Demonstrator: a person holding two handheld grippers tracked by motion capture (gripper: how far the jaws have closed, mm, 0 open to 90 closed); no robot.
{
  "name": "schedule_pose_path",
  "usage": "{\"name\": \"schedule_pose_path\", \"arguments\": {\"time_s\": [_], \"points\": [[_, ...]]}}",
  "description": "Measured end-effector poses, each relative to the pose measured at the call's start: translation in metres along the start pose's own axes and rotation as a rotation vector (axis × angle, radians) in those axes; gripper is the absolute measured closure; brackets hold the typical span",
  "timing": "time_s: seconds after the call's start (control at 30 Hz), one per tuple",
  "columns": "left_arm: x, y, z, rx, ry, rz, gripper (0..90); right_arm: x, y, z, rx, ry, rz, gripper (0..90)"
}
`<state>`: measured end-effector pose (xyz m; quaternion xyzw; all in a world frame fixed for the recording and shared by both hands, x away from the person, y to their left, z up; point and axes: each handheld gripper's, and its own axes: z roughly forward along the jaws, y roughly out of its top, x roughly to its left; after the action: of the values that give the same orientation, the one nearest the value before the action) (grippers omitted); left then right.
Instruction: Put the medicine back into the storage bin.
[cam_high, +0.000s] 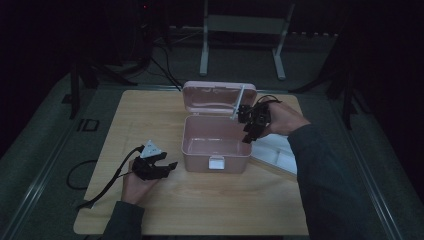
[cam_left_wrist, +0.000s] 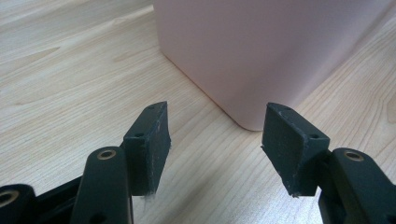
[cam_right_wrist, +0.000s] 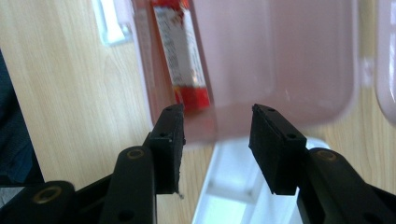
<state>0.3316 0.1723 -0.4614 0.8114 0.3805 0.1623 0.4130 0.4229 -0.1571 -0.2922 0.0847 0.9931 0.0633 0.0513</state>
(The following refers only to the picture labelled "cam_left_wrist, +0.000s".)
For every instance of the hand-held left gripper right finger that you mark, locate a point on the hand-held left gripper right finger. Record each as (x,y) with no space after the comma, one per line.
(289,149)

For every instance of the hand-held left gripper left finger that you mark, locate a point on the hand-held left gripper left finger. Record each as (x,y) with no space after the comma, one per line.
(149,146)

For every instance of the pink storage box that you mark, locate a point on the pink storage box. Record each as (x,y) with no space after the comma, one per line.
(258,56)

